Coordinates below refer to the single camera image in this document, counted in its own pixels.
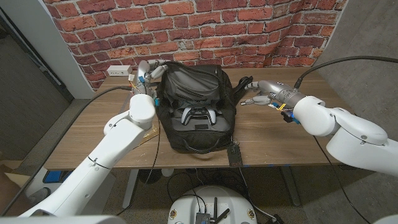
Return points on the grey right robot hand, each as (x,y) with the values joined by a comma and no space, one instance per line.
(276,90)

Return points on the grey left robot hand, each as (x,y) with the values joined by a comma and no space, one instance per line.
(143,74)

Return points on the black fabric backpack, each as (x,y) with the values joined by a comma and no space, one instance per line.
(199,81)

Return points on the white game controller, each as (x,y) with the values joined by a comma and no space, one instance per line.
(186,115)

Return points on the white robot base with antennas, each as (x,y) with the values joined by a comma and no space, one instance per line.
(214,199)

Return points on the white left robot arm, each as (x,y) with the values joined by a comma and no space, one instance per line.
(102,152)

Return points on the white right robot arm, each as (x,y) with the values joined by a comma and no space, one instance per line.
(348,133)

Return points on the crinkled golden plastic wrap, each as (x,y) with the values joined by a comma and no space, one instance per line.
(152,132)

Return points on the white power strip box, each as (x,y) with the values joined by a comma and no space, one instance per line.
(119,70)

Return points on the red brick print backdrop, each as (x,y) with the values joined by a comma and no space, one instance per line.
(186,25)

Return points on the black leather luggage tag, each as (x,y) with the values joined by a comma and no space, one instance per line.
(235,157)

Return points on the white table leg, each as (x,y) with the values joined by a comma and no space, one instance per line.
(290,186)
(130,189)

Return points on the blue flat object on floor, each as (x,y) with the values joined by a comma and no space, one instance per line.
(54,176)

